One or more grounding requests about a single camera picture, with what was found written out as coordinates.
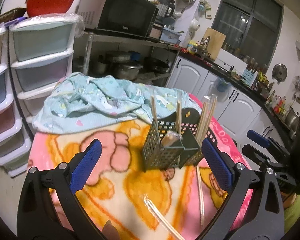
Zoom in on steel pot lid on wall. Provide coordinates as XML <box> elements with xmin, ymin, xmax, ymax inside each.
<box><xmin>271</xmin><ymin>63</ymin><xmax>288</xmax><ymax>84</ymax></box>

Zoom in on chopsticks in basket middle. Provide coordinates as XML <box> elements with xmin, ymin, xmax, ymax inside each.
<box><xmin>175</xmin><ymin>100</ymin><xmax>182</xmax><ymax>135</ymax></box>

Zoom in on wooden cutting board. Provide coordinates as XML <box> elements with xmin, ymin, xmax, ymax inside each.
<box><xmin>203</xmin><ymin>28</ymin><xmax>226</xmax><ymax>60</ymax></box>

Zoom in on dark kitchen window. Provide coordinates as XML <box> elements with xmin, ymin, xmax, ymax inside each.
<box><xmin>212</xmin><ymin>0</ymin><xmax>283</xmax><ymax>67</ymax></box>

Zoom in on red plastic basin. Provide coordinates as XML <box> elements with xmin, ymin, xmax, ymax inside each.
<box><xmin>25</xmin><ymin>0</ymin><xmax>74</xmax><ymax>17</ymax></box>

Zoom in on chopsticks in basket right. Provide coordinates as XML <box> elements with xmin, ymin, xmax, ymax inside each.
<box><xmin>196</xmin><ymin>94</ymin><xmax>217</xmax><ymax>146</ymax></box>

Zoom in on pink cartoon bear blanket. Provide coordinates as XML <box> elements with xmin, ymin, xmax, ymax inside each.
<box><xmin>27</xmin><ymin>93</ymin><xmax>254</xmax><ymax>240</ymax></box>

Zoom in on steel cooking pot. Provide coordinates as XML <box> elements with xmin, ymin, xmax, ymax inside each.
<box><xmin>115</xmin><ymin>63</ymin><xmax>143</xmax><ymax>81</ymax></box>

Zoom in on green sleeve forearm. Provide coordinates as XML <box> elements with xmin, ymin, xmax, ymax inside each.
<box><xmin>283</xmin><ymin>194</ymin><xmax>300</xmax><ymax>233</ymax></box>

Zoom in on chopsticks in basket left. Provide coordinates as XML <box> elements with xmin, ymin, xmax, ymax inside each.
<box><xmin>151</xmin><ymin>95</ymin><xmax>158</xmax><ymax>127</ymax></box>

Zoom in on light blue patterned cloth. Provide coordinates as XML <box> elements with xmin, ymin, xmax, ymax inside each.
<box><xmin>32</xmin><ymin>73</ymin><xmax>200</xmax><ymax>134</ymax></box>

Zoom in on chopsticks in basket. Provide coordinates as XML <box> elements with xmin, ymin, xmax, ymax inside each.
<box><xmin>175</xmin><ymin>100</ymin><xmax>182</xmax><ymax>135</ymax></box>
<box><xmin>196</xmin><ymin>94</ymin><xmax>217</xmax><ymax>146</ymax></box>
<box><xmin>151</xmin><ymin>95</ymin><xmax>158</xmax><ymax>127</ymax></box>

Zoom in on pastel plastic drawer unit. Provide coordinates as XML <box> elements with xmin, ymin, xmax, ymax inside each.
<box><xmin>8</xmin><ymin>14</ymin><xmax>84</xmax><ymax>124</ymax></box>

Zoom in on black microwave oven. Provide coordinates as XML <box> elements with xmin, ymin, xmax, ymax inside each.
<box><xmin>77</xmin><ymin>0</ymin><xmax>158</xmax><ymax>39</ymax></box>

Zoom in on dark green utensil basket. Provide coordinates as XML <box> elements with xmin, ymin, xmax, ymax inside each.
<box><xmin>141</xmin><ymin>108</ymin><xmax>204</xmax><ymax>172</ymax></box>

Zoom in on metal storage shelf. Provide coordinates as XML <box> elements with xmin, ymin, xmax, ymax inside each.
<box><xmin>72</xmin><ymin>32</ymin><xmax>180</xmax><ymax>87</ymax></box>

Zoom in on wrapped chopsticks on blanket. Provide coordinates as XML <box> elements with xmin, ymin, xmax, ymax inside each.
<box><xmin>143</xmin><ymin>194</ymin><xmax>185</xmax><ymax>240</ymax></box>

